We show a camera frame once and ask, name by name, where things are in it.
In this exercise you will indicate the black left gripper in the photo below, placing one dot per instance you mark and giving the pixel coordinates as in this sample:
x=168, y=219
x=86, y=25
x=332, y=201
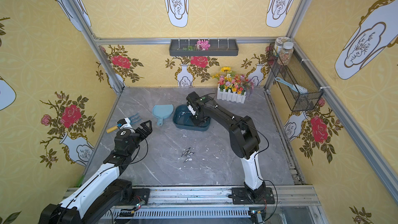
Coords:
x=142, y=129

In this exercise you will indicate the white fence flower box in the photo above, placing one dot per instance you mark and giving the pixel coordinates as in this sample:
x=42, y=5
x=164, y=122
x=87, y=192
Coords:
x=232, y=86

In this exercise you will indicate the spice jar white lid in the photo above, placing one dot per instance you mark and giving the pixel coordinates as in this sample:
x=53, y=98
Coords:
x=286, y=53

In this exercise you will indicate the teal plastic storage box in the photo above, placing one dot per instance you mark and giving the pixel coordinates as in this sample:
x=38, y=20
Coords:
x=182, y=120

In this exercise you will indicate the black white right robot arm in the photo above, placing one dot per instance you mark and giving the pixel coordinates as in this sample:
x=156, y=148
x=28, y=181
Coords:
x=244, y=141

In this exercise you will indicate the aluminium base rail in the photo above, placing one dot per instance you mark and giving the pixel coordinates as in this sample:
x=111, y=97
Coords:
x=214, y=202

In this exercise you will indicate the dark wall shelf tray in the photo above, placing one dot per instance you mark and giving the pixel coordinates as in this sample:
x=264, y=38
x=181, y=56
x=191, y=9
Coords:
x=190, y=47

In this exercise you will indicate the chrome phillips bit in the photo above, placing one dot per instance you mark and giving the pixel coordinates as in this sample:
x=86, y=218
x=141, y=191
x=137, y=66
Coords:
x=186, y=151

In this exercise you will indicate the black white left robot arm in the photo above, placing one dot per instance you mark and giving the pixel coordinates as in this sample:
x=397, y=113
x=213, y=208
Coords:
x=102, y=174

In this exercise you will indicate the glass jar white lid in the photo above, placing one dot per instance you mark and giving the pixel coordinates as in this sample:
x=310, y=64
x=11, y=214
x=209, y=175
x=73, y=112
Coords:
x=279, y=42

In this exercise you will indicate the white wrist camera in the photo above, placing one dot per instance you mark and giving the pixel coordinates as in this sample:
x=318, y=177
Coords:
x=192, y=110
x=124, y=123

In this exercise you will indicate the light blue dustpan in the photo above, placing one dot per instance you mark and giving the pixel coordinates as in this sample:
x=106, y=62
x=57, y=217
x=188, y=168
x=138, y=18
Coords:
x=162, y=112

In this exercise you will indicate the pink flower on shelf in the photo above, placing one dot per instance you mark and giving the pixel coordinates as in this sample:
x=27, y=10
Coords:
x=203, y=44

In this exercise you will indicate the black wire mesh basket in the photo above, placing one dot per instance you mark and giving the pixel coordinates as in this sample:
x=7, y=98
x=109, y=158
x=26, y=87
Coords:
x=296, y=72

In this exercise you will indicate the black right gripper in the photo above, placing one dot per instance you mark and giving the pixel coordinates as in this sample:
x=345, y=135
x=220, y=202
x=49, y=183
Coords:
x=197, y=116

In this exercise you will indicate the blue rake yellow handle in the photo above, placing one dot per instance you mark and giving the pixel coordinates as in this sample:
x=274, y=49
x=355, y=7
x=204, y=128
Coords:
x=134, y=119

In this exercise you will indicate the light blue brush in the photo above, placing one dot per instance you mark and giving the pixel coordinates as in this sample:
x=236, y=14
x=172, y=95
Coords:
x=295, y=87

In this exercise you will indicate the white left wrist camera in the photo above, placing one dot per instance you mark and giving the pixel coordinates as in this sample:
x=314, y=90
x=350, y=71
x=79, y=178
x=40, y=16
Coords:
x=124, y=123

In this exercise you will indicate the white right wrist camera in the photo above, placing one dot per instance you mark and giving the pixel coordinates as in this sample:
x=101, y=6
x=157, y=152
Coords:
x=192, y=110

